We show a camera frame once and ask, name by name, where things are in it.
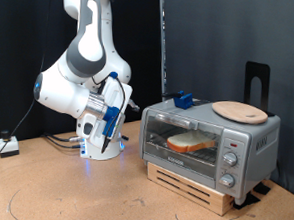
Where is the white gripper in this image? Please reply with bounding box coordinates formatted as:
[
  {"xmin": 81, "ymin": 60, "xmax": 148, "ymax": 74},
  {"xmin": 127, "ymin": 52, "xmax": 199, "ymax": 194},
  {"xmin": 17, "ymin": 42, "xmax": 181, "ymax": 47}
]
[{"xmin": 73, "ymin": 74, "xmax": 143, "ymax": 152}]

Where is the grey backdrop curtain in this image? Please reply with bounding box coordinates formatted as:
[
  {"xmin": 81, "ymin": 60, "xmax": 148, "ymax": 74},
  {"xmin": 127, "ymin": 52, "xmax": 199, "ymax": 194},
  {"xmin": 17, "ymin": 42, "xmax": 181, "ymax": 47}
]
[{"xmin": 159, "ymin": 0, "xmax": 294, "ymax": 217}]

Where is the black cable with silver connector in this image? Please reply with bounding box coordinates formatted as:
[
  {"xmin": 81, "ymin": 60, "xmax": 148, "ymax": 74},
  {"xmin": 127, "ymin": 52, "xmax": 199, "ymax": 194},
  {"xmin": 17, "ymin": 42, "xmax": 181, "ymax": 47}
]
[{"xmin": 41, "ymin": 129, "xmax": 83, "ymax": 144}]

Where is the wire oven rack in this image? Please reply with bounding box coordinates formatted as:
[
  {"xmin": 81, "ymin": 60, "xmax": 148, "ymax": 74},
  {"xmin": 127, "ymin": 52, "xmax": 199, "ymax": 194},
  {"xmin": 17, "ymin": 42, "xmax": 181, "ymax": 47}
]
[{"xmin": 146, "ymin": 125, "xmax": 223, "ymax": 168}]

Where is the vertical aluminium pole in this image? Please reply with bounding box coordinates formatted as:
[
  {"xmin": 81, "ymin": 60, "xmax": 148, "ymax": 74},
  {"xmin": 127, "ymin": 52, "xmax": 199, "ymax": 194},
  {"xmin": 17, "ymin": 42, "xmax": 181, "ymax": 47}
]
[{"xmin": 155, "ymin": 0, "xmax": 171, "ymax": 102}]

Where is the glass oven door with handle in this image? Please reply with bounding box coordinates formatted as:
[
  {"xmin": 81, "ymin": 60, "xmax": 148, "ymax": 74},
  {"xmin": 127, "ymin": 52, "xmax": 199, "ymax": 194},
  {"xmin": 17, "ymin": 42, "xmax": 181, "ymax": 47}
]
[{"xmin": 138, "ymin": 103, "xmax": 227, "ymax": 185}]

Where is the slotted wooden block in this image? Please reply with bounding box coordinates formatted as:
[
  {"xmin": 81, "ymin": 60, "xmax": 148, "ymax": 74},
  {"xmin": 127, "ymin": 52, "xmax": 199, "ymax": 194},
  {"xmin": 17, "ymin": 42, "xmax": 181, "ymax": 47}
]
[{"xmin": 146, "ymin": 156, "xmax": 237, "ymax": 220}]

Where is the round wooden cutting board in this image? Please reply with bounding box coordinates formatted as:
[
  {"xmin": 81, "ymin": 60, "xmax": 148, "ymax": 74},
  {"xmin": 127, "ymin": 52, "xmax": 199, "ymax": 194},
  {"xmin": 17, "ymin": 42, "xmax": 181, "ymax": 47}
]
[{"xmin": 211, "ymin": 98, "xmax": 269, "ymax": 128}]

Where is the silver oven timer knob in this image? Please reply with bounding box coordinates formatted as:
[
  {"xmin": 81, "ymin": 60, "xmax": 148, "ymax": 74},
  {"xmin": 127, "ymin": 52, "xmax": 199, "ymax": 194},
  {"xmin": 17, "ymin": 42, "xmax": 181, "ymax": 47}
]
[{"xmin": 218, "ymin": 173, "xmax": 236, "ymax": 190}]

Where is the black backdrop curtain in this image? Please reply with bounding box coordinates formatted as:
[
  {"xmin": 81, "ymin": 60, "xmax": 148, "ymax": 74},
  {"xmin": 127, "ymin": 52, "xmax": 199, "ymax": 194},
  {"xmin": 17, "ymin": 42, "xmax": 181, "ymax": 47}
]
[{"xmin": 0, "ymin": 0, "xmax": 169, "ymax": 144}]

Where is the emergency stop button box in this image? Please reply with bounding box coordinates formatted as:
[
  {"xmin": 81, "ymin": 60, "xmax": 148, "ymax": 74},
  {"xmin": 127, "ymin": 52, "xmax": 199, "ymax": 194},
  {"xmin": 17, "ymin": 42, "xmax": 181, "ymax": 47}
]
[{"xmin": 0, "ymin": 129, "xmax": 21, "ymax": 158}]

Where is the black spatula with blue grip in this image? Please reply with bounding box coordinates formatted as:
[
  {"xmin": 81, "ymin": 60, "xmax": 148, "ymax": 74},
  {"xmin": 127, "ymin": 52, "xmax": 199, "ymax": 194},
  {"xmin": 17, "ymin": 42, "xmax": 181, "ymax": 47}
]
[{"xmin": 161, "ymin": 88, "xmax": 211, "ymax": 112}]

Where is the black metal bookend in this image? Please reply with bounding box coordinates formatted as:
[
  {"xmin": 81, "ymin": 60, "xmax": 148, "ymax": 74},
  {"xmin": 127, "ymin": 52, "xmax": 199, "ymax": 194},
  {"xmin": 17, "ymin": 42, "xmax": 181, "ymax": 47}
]
[{"xmin": 241, "ymin": 59, "xmax": 276, "ymax": 119}]

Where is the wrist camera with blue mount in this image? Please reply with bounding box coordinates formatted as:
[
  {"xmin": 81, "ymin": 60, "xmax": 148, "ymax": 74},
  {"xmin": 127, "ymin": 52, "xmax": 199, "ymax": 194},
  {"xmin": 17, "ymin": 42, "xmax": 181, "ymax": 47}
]
[{"xmin": 98, "ymin": 105, "xmax": 125, "ymax": 155}]

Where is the silver toaster oven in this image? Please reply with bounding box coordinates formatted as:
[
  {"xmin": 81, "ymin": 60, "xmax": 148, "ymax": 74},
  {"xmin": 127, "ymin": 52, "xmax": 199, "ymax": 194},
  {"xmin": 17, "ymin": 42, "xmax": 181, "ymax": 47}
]
[{"xmin": 134, "ymin": 90, "xmax": 287, "ymax": 212}]

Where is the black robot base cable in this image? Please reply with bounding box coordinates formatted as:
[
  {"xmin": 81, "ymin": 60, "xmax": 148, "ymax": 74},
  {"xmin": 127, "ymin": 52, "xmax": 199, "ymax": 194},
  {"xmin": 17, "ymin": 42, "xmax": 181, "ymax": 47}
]
[{"xmin": 45, "ymin": 133, "xmax": 83, "ymax": 151}]

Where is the white bread slice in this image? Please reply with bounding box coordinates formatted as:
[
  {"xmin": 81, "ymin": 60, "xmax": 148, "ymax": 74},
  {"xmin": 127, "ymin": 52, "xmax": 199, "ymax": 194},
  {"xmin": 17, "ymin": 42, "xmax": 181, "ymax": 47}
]
[{"xmin": 165, "ymin": 129, "xmax": 217, "ymax": 154}]

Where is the silver oven temperature knob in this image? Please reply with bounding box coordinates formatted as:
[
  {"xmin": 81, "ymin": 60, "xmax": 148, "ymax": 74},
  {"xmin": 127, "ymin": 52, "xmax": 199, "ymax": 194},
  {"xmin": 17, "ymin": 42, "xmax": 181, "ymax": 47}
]
[{"xmin": 222, "ymin": 151, "xmax": 239, "ymax": 168}]

